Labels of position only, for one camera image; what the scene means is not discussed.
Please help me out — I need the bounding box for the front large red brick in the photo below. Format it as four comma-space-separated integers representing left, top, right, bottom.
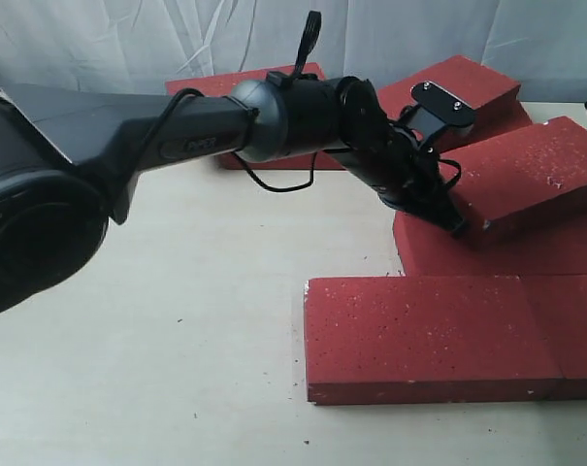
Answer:
304, 277, 562, 406

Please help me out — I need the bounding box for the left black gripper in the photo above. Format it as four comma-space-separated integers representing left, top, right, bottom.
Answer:
341, 111, 466, 238

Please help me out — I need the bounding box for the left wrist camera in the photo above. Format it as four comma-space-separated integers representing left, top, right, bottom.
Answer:
397, 81, 476, 146

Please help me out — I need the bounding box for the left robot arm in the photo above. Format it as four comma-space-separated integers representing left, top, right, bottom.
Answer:
0, 72, 473, 313

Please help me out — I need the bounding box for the grey fabric backdrop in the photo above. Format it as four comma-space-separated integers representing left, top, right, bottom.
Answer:
0, 1, 587, 102

